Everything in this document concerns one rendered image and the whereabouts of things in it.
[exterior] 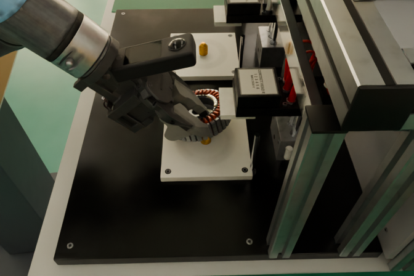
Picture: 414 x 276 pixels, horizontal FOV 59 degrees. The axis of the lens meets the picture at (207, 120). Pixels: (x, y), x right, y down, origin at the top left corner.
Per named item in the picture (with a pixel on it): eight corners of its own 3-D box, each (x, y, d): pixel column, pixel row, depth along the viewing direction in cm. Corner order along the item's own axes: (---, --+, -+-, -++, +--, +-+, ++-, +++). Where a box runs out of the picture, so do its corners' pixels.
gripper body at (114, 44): (142, 101, 60) (79, 60, 54) (178, 73, 56) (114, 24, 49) (138, 137, 55) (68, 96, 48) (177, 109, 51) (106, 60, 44)
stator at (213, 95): (180, 153, 59) (174, 136, 57) (164, 118, 68) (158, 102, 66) (243, 126, 61) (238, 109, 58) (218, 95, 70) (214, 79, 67)
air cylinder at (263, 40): (259, 68, 78) (262, 47, 74) (255, 46, 83) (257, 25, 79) (282, 67, 78) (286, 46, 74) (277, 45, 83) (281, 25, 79)
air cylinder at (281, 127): (275, 160, 62) (280, 140, 58) (269, 127, 67) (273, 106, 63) (305, 159, 62) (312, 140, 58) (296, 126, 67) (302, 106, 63)
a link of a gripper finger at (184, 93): (186, 118, 65) (147, 97, 59) (211, 101, 62) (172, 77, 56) (188, 132, 63) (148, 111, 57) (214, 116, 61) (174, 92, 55)
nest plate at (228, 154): (161, 182, 60) (160, 177, 59) (165, 114, 69) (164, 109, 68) (252, 180, 60) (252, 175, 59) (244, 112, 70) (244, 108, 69)
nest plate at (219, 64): (167, 81, 75) (167, 76, 74) (170, 37, 85) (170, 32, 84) (239, 79, 76) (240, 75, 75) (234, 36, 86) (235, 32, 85)
